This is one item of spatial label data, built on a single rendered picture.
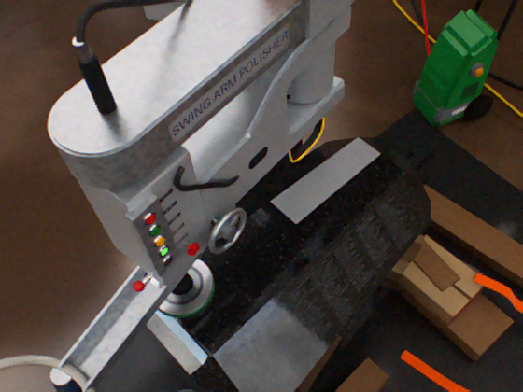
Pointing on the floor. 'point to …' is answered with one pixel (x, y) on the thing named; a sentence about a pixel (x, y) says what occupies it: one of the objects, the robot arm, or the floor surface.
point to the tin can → (63, 380)
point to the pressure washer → (459, 69)
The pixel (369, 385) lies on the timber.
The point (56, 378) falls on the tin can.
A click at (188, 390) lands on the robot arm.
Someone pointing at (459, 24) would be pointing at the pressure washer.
